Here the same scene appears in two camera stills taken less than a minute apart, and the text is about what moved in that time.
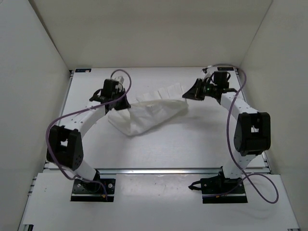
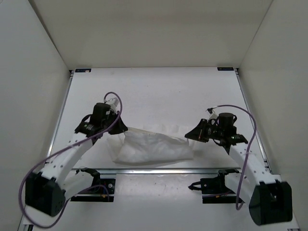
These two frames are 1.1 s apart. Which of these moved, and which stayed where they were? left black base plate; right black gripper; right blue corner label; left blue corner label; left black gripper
Moved: right black gripper; left black gripper
Stayed: left blue corner label; left black base plate; right blue corner label
